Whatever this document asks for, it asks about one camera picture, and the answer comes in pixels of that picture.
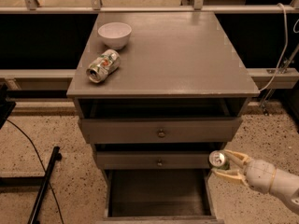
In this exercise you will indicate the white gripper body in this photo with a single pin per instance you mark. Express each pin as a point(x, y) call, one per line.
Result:
point(259, 175)

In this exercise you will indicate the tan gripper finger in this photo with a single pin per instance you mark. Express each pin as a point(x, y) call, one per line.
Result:
point(238, 158)
point(233, 176)

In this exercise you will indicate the green soda can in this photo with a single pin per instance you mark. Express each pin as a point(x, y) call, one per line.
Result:
point(217, 159)

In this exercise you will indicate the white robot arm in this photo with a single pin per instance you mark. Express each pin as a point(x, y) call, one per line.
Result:
point(285, 186)

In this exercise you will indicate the top grey drawer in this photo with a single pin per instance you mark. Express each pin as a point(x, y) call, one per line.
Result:
point(135, 131)

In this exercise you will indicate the middle grey drawer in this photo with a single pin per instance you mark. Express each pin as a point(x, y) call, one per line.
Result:
point(133, 160)

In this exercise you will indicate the bottom open grey drawer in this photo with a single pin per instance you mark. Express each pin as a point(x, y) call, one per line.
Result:
point(159, 197)

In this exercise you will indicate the crushed red white can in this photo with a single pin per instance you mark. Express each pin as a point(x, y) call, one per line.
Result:
point(103, 66)

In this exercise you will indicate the white ceramic bowl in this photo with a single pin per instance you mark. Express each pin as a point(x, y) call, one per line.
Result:
point(115, 35)

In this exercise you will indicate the black metal stand leg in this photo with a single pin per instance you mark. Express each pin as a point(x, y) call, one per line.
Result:
point(45, 181)

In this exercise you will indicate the black device at left edge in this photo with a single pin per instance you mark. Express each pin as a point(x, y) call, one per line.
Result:
point(6, 106)

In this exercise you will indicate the metal railing frame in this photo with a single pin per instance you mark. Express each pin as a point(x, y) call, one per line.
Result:
point(93, 3)

